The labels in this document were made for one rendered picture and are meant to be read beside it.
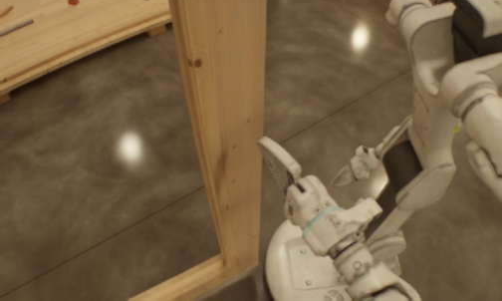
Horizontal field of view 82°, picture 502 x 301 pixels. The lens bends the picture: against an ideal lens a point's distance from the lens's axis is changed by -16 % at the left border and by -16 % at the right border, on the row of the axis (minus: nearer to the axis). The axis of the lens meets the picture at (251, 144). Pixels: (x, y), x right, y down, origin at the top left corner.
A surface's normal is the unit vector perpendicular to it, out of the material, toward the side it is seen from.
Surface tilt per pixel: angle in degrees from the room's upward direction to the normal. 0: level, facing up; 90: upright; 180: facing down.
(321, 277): 0
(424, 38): 90
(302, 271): 0
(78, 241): 0
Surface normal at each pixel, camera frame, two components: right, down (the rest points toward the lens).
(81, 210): 0.03, -0.62
